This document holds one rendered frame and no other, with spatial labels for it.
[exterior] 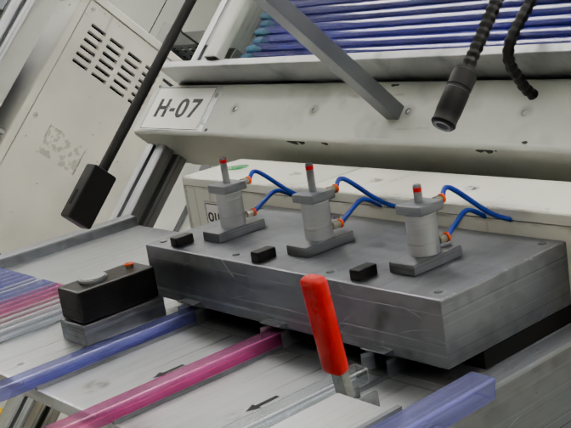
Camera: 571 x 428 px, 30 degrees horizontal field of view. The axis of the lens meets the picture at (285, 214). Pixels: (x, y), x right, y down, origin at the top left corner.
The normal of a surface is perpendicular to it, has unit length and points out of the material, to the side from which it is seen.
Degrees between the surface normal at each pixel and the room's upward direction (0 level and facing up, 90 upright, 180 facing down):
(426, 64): 180
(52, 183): 90
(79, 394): 44
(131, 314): 90
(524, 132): 90
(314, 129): 90
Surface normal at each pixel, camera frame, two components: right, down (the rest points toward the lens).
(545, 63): -0.41, 0.87
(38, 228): 0.65, 0.08
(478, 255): -0.15, -0.96
